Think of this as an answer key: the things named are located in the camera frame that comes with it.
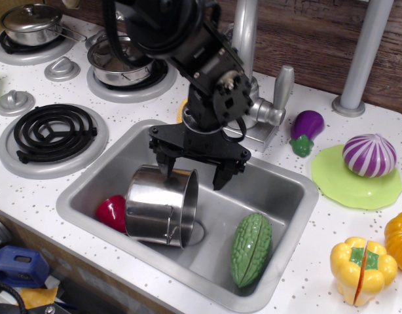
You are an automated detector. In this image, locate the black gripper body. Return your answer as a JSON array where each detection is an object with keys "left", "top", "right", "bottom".
[{"left": 149, "top": 122, "right": 251, "bottom": 172}]

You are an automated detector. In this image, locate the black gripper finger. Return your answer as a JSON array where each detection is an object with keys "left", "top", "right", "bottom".
[
  {"left": 156, "top": 148, "right": 179, "bottom": 177},
  {"left": 213, "top": 161, "right": 237, "bottom": 190}
]

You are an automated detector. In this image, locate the stainless steel pot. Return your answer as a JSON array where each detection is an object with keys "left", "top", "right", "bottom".
[{"left": 125, "top": 166, "right": 198, "bottom": 248}]

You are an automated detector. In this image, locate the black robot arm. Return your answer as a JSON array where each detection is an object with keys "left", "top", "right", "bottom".
[{"left": 101, "top": 1, "right": 253, "bottom": 190}]

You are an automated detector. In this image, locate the silver metal sink basin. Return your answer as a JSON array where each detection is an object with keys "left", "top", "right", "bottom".
[{"left": 56, "top": 120, "right": 318, "bottom": 313}]

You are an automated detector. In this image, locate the lidded steel pot middle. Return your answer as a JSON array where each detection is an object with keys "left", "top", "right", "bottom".
[{"left": 87, "top": 37, "right": 154, "bottom": 87}]

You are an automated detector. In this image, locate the yellow toy corn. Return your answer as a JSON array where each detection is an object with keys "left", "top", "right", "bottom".
[{"left": 176, "top": 98, "right": 188, "bottom": 124}]

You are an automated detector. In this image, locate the silver toy faucet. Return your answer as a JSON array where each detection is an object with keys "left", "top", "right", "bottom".
[{"left": 231, "top": 1, "right": 295, "bottom": 152}]

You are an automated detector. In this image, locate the red toy pepper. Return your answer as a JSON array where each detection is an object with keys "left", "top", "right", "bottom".
[{"left": 95, "top": 195, "right": 126, "bottom": 234}]

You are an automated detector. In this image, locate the green toy bitter gourd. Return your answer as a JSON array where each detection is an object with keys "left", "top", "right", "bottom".
[{"left": 230, "top": 213, "right": 272, "bottom": 288}]

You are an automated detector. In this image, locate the purple toy eggplant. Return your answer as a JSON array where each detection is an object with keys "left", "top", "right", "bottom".
[{"left": 289, "top": 111, "right": 325, "bottom": 157}]

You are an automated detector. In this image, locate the light green plastic plate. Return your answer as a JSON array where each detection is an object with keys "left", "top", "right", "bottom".
[{"left": 311, "top": 145, "right": 402, "bottom": 210}]

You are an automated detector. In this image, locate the black coil front burner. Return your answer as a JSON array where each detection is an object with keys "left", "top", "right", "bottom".
[{"left": 0, "top": 104, "right": 109, "bottom": 179}]

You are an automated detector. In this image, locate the grey stove knob rear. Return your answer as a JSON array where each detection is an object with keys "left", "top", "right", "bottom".
[{"left": 85, "top": 29, "right": 107, "bottom": 50}]

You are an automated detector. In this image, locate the grey stove knob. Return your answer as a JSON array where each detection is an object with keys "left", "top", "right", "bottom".
[
  {"left": 85, "top": 29, "right": 107, "bottom": 50},
  {"left": 44, "top": 56, "right": 81, "bottom": 82},
  {"left": 0, "top": 90, "right": 35, "bottom": 116}
]

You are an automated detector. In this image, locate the grey stove knob upper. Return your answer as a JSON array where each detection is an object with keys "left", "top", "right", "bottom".
[{"left": 44, "top": 56, "right": 81, "bottom": 82}]

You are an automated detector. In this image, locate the grey vertical pole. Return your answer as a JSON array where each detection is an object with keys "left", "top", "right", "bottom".
[{"left": 332, "top": 0, "right": 393, "bottom": 118}]

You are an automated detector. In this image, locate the purple striped toy onion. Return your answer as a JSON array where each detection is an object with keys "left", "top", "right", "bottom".
[{"left": 342, "top": 133, "right": 397, "bottom": 178}]

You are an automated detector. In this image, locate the grey stove knob lower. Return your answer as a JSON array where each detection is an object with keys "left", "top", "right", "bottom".
[{"left": 0, "top": 90, "right": 35, "bottom": 116}]

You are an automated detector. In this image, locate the yellow toy bell pepper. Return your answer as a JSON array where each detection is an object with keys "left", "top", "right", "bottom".
[{"left": 330, "top": 237, "right": 398, "bottom": 307}]

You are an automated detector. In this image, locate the blue clamp tool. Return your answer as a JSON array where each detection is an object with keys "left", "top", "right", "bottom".
[{"left": 0, "top": 245, "right": 50, "bottom": 288}]

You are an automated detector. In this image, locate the orange toy pumpkin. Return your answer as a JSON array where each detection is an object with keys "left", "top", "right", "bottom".
[{"left": 384, "top": 213, "right": 402, "bottom": 270}]

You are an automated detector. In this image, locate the lidded steel saucepan back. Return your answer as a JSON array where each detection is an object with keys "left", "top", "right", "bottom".
[{"left": 0, "top": 4, "right": 87, "bottom": 46}]

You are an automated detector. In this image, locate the yellow sponge piece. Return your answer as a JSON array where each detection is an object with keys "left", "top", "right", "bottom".
[{"left": 20, "top": 287, "right": 58, "bottom": 309}]

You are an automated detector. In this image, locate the grey burner ring middle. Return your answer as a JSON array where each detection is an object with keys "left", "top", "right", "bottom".
[{"left": 86, "top": 52, "right": 179, "bottom": 104}]

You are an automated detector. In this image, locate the grey burner ring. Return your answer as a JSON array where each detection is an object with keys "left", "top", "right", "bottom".
[
  {"left": 86, "top": 52, "right": 179, "bottom": 104},
  {"left": 0, "top": 29, "right": 77, "bottom": 67}
]

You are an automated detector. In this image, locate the grey burner ring back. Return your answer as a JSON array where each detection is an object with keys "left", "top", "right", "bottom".
[{"left": 0, "top": 29, "right": 77, "bottom": 67}]

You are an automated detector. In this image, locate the black cable bottom left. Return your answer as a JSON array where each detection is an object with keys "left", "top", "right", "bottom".
[{"left": 0, "top": 279, "right": 27, "bottom": 314}]

